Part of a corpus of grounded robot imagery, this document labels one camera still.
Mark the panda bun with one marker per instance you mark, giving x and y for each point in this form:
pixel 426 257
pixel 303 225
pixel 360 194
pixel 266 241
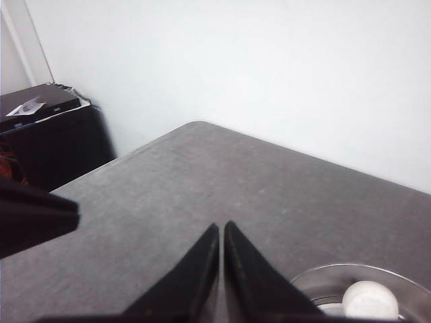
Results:
pixel 369 299

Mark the white paper sheet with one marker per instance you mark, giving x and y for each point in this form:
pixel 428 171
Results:
pixel 27 108

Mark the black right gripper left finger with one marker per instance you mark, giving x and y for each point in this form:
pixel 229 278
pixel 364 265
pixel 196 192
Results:
pixel 184 290

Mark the black box on cabinet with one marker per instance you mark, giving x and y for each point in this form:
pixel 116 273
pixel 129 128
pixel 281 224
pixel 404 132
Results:
pixel 57 100

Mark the black cabinet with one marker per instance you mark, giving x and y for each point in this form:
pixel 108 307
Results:
pixel 53 152

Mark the stainless steel steamer pot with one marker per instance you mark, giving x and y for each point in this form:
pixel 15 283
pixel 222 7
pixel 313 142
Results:
pixel 325 286

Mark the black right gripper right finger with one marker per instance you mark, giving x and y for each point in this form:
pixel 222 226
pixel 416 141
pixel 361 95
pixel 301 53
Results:
pixel 257 287

